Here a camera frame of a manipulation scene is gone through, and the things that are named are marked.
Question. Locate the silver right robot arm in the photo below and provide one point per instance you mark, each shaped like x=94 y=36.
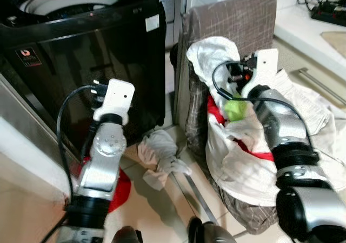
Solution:
x=284 y=127

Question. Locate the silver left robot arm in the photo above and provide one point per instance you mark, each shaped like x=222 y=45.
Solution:
x=105 y=162

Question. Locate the black top-load washing machine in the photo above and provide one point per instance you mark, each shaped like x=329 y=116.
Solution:
x=81 y=48

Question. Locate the white towel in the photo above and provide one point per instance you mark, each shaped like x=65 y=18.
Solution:
x=208 y=56

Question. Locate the green garment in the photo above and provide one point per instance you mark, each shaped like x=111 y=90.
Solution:
x=233 y=110

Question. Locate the thin red garment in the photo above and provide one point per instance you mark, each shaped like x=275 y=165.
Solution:
x=215 y=113

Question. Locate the brown plaid laundry basket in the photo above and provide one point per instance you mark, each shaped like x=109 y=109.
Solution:
x=238 y=16

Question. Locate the white counter cabinet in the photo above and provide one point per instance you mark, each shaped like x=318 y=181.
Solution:
x=294 y=27

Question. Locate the red washer logo sticker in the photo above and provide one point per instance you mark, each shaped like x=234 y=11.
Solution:
x=27 y=56

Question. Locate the white washer sticker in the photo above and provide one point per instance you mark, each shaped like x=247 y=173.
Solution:
x=152 y=23

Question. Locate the crumpled white grey cloth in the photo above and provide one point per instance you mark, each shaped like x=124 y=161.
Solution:
x=162 y=151

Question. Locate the beige counter mat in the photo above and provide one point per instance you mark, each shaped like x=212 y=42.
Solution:
x=336 y=40

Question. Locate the large white garment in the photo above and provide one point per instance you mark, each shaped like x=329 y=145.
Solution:
x=238 y=173

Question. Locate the bundled red garment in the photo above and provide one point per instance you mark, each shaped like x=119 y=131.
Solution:
x=121 y=191

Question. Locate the black power strip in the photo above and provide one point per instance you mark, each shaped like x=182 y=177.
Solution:
x=330 y=13

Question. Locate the metal floor strip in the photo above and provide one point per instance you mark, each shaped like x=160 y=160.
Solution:
x=197 y=200

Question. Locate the robot right leg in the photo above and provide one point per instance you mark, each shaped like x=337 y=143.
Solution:
x=213 y=233

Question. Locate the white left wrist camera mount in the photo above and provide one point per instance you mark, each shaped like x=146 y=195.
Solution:
x=119 y=94

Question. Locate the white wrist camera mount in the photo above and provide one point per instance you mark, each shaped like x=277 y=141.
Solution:
x=119 y=94
x=266 y=65

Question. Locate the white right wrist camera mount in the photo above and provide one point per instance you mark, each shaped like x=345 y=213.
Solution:
x=266 y=65

